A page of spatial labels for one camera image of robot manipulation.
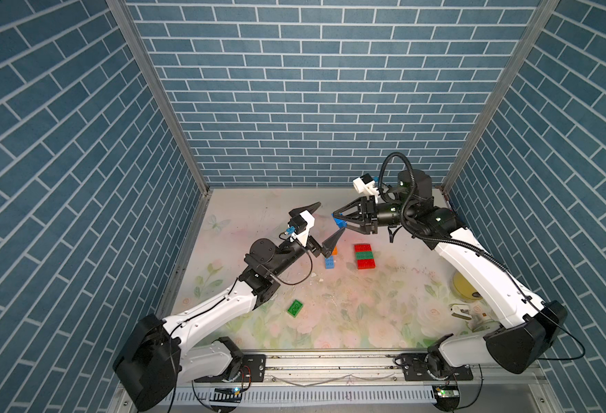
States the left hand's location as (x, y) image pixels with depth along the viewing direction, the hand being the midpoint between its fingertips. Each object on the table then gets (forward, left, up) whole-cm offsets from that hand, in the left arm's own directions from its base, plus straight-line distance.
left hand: (336, 219), depth 64 cm
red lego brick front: (+5, -14, -32) cm, 35 cm away
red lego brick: (+12, -13, -32) cm, 37 cm away
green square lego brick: (-9, +11, -36) cm, 39 cm away
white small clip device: (-11, -43, -33) cm, 55 cm away
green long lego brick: (+9, -14, -32) cm, 36 cm away
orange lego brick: (+11, -3, -34) cm, 35 cm away
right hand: (-2, -1, +1) cm, 2 cm away
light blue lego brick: (+7, -1, -36) cm, 37 cm away
